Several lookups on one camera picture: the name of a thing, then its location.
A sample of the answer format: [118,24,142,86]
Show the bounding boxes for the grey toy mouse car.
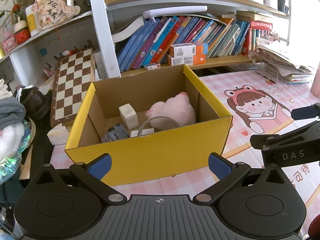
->
[101,123,129,143]

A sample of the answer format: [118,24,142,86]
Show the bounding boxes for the white charger plug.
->
[130,128,155,138]

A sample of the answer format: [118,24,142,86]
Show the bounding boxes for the white eraser block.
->
[119,103,139,129]

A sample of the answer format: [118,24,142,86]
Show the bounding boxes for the white tape roll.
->
[137,116,181,137]

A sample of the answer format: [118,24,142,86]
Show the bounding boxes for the pink cup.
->
[310,64,320,98]

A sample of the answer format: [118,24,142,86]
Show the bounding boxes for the pink cartoon desk mat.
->
[49,69,320,230]

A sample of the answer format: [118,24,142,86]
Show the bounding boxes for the yellow cardboard box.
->
[65,66,233,186]

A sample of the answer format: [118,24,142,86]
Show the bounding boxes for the crumpled white tissue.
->
[47,124,71,146]

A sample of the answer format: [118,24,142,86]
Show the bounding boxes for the stack of papers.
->
[257,43,314,85]

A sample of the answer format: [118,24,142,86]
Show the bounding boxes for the black pen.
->
[255,70,276,84]

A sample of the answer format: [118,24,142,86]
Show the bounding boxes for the pink plush toy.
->
[145,92,196,127]

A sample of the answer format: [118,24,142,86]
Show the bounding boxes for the red books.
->
[241,20,273,56]

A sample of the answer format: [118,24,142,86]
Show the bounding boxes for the grey folded cloth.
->
[0,97,25,129]

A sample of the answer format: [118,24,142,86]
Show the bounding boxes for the checkered chess board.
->
[50,48,95,128]

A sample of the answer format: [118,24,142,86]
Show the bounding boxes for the lower orange white box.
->
[167,55,206,66]

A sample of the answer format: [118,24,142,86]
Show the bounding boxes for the orange white box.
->
[167,55,206,66]
[169,43,208,57]

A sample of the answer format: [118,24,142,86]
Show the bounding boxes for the upper orange white box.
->
[169,43,208,57]

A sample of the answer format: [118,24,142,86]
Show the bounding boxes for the small red white box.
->
[144,63,161,71]

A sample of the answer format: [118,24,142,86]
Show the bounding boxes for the row of books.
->
[113,13,249,72]

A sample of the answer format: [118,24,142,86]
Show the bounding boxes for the wooden bookshelf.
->
[0,0,292,86]

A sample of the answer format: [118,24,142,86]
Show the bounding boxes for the white desk lamp bar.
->
[142,5,208,19]

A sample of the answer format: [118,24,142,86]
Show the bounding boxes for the rabbit decoration plaque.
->
[31,0,80,30]

